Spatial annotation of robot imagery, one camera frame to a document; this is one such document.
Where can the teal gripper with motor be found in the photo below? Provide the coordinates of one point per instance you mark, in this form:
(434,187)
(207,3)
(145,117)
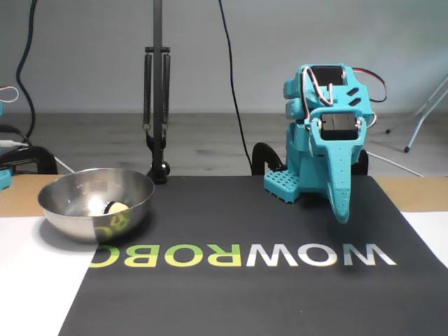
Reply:
(339,127)

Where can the tan ball with black base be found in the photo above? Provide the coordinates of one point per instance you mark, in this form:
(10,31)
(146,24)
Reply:
(117,207)

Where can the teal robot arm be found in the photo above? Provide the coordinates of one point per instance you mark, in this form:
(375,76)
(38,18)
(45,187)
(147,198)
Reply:
(304,171)

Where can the metal bowl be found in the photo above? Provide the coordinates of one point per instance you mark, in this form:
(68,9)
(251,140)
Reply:
(70,210)

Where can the black table clamp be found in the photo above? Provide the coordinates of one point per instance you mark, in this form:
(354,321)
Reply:
(362,162)
(262,154)

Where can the white metal stand legs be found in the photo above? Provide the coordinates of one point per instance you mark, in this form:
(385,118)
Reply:
(421,120)

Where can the white paper sheet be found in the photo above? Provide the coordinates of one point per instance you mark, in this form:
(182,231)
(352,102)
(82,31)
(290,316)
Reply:
(28,287)
(430,231)

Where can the black mat with WOWROBO print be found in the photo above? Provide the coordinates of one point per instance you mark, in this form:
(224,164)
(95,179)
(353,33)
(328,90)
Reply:
(210,227)

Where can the black clamp, right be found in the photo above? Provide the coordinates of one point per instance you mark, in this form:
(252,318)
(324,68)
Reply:
(157,70)

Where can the white plug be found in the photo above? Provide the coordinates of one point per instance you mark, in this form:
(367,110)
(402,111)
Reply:
(10,143)

